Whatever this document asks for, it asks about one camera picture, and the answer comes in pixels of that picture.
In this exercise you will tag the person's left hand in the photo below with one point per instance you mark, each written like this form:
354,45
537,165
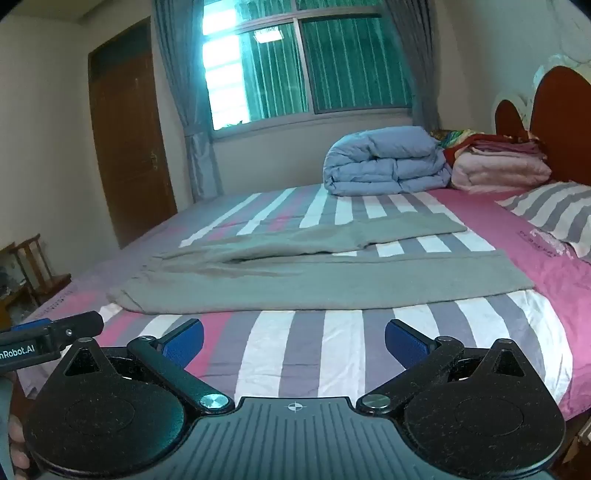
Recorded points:
18,453

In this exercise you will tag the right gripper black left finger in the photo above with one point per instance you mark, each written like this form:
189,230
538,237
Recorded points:
124,412

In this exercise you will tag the folded pink blanket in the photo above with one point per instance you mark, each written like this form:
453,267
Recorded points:
485,166

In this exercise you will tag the brown wooden chair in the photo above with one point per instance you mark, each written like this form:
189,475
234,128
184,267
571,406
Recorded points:
43,283

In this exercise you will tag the red wooden headboard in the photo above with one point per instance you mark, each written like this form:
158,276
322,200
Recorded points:
560,119

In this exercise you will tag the striped pink grey bedsheet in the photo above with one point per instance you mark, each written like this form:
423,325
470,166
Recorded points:
315,353

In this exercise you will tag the window with green glass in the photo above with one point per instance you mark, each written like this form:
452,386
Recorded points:
267,60

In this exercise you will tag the colourful folded cloth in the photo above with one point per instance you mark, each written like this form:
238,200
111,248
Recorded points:
450,138

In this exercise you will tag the grey pants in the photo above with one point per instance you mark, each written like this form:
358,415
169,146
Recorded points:
317,268

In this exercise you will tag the grey blue curtain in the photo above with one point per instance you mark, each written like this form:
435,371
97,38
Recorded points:
415,29
178,26

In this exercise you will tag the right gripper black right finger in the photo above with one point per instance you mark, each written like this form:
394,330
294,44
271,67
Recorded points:
464,412

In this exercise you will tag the right grey blue curtain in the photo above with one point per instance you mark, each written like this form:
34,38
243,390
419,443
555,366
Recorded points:
415,29

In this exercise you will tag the striped grey white pillow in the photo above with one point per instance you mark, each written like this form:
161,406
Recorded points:
560,209

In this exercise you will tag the folded blue grey duvet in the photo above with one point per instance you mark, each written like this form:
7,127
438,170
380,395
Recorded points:
387,161

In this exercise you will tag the brown wooden door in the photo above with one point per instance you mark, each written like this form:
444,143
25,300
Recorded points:
127,134

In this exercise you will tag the left grey blue curtain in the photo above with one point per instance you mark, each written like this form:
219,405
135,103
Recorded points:
178,26

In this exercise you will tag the dark wooden side table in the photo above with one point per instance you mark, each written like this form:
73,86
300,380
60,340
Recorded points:
17,297

